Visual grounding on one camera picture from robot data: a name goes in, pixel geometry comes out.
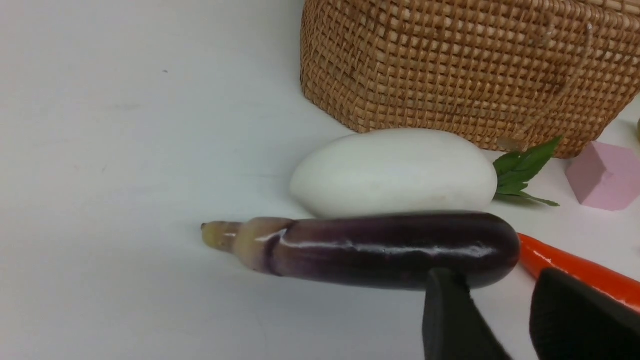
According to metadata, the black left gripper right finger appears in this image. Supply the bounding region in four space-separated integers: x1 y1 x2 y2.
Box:
529 268 640 360

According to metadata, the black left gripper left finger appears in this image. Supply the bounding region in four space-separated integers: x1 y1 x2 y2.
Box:
422 268 511 360

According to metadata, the orange carrot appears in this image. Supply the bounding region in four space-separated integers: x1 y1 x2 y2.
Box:
518 233 640 313

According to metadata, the purple eggplant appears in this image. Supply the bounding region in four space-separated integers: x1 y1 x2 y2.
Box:
200 210 521 290

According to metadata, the white radish with leaves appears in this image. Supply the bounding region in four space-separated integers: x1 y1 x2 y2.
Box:
289 129 560 218

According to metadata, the pink foam cube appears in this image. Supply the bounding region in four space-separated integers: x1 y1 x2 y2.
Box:
565 141 640 211

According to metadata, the woven rattan basket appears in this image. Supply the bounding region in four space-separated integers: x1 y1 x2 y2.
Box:
301 0 640 158

